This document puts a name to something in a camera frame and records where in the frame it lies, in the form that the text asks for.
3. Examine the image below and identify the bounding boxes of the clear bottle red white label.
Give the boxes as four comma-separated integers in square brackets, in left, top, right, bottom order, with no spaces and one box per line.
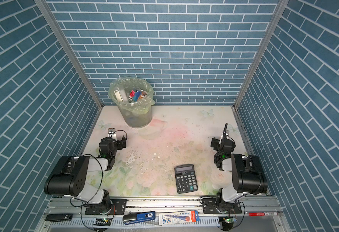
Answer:
[128,90,136,101]

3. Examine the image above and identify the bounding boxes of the clear bottle white barcode label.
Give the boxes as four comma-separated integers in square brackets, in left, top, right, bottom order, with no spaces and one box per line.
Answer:
[114,88,129,103]

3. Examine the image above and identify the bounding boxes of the brown Nescafe coffee bottle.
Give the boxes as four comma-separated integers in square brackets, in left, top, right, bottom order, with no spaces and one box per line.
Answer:
[139,91,148,99]

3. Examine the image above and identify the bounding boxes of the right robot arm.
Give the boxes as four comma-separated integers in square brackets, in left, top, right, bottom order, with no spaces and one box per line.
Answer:
[211,123,268,206]

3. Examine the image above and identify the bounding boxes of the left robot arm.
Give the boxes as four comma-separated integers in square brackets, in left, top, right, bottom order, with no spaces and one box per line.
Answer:
[44,136,127,208]

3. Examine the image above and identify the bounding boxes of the grey mesh waste bin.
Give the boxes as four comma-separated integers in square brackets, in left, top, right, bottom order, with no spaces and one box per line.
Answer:
[117,106,153,128]

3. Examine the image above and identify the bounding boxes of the green plastic bin liner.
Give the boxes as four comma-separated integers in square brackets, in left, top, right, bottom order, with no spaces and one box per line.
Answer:
[108,77,155,115]

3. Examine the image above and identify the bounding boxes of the black desk calculator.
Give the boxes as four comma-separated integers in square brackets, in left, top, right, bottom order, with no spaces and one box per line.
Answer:
[174,164,198,194]

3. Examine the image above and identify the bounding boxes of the blue black stapler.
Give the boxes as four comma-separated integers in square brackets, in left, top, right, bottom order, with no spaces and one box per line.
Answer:
[123,211,156,225]

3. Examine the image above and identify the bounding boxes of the white red pen package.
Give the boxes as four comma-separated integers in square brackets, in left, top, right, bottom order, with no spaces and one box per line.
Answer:
[158,210,200,226]

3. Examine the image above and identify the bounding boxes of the red marker pen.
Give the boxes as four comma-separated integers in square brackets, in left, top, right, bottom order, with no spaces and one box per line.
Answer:
[248,212,278,217]

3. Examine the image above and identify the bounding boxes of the black remote device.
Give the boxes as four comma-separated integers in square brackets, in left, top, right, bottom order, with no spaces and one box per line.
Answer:
[45,213,73,222]

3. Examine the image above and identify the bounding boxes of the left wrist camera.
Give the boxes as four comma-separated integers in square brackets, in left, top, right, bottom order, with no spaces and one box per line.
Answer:
[108,128,117,139]

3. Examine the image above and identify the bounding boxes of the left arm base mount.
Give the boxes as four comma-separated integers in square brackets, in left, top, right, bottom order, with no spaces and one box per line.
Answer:
[85,199,127,215]

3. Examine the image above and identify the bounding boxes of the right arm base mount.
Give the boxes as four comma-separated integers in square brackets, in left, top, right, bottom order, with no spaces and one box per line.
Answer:
[199,196,242,214]

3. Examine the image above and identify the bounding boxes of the aluminium rail frame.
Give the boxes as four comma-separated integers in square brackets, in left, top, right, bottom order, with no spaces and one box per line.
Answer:
[36,195,290,232]

